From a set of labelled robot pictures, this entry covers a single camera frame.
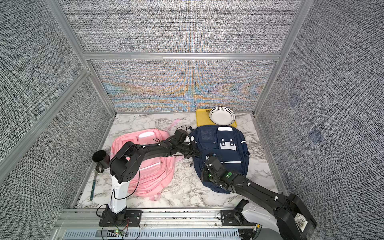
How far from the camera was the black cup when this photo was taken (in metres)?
0.86

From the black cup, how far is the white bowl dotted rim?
0.75m

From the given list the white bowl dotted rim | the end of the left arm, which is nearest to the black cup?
the end of the left arm

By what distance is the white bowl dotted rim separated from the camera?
44.7 inches

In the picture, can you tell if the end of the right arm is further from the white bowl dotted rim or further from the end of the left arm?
the white bowl dotted rim
